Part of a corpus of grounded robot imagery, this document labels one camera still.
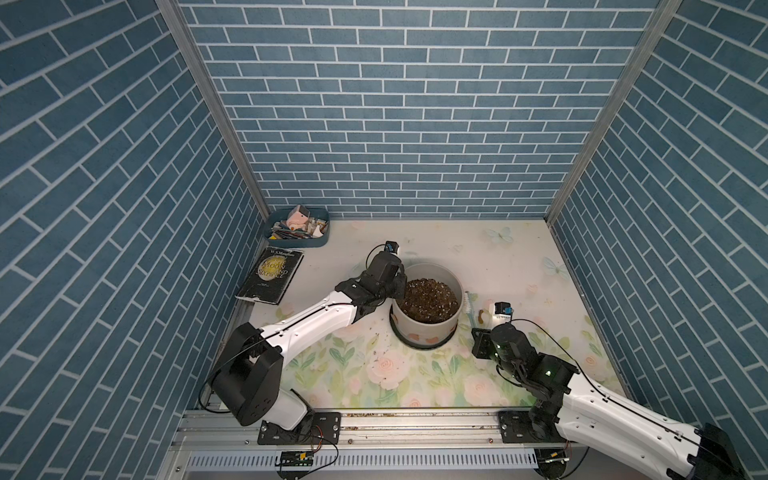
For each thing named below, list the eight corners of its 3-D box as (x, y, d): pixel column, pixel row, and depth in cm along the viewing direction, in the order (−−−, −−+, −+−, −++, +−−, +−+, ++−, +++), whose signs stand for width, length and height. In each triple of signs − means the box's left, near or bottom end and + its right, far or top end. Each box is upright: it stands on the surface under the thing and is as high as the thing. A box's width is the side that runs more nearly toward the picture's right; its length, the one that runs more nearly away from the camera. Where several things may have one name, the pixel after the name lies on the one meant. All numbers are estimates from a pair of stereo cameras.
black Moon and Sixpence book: (236, 297, 99) (234, 294, 98) (267, 248, 114) (265, 244, 112) (280, 305, 98) (278, 302, 96) (305, 253, 112) (304, 250, 110)
